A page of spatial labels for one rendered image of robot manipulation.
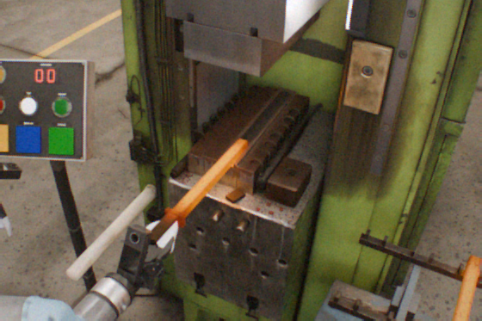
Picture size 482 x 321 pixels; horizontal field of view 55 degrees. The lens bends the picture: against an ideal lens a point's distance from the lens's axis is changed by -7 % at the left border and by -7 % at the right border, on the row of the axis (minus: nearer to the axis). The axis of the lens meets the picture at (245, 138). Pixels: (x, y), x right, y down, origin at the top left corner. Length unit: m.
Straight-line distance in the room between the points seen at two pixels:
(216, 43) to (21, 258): 1.69
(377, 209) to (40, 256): 1.66
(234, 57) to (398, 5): 0.38
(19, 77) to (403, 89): 1.02
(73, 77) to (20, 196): 1.54
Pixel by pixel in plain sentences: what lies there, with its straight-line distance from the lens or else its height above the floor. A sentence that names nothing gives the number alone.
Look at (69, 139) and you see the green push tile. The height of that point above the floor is 1.02.
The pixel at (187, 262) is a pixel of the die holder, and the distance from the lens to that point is 1.59.
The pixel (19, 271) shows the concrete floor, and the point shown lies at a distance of 2.47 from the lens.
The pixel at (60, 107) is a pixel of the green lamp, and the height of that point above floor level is 1.09.
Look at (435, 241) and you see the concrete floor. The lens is 2.64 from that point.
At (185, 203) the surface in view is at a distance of 1.13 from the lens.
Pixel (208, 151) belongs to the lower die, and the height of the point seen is 0.99.
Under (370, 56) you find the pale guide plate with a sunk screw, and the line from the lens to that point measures 1.13.
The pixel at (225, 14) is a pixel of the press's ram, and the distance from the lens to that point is 1.09.
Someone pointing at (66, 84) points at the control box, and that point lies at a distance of 1.40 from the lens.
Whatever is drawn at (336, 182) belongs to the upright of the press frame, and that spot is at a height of 0.93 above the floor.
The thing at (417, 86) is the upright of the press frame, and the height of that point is 1.27.
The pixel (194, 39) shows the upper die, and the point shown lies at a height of 1.32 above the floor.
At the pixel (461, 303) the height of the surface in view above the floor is 0.95.
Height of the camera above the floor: 1.81
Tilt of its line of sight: 36 degrees down
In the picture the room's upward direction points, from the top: 3 degrees clockwise
